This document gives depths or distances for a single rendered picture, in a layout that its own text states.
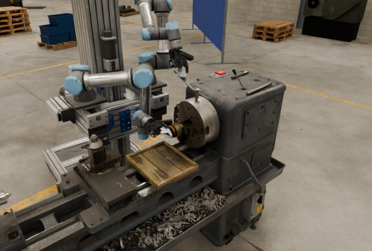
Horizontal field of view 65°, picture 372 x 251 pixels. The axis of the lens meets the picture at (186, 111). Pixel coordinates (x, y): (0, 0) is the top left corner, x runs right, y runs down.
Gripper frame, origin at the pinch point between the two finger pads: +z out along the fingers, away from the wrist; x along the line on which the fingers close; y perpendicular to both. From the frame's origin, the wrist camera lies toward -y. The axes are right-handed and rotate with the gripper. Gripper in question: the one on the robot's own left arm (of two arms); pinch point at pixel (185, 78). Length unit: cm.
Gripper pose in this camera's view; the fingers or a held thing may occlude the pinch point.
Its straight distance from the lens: 184.8
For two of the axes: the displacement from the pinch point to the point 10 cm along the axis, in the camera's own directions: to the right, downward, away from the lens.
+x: 6.1, 0.3, -7.9
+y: -7.7, 2.7, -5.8
